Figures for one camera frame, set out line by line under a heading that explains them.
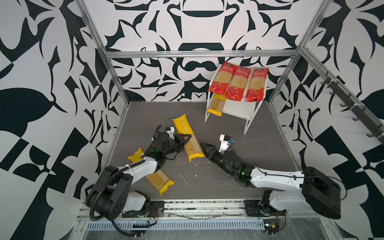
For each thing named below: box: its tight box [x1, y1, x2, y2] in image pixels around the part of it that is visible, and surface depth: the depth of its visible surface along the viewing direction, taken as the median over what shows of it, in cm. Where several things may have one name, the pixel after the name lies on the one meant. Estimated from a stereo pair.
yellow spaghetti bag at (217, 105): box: [207, 93, 226, 117], surface depth 96 cm
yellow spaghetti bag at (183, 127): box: [172, 114, 205, 162], surface depth 83 cm
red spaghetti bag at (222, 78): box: [208, 62, 238, 98], surface depth 86 cm
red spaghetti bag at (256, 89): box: [245, 68, 269, 102], surface depth 81 cm
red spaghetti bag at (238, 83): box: [224, 66, 251, 102], surface depth 83 cm
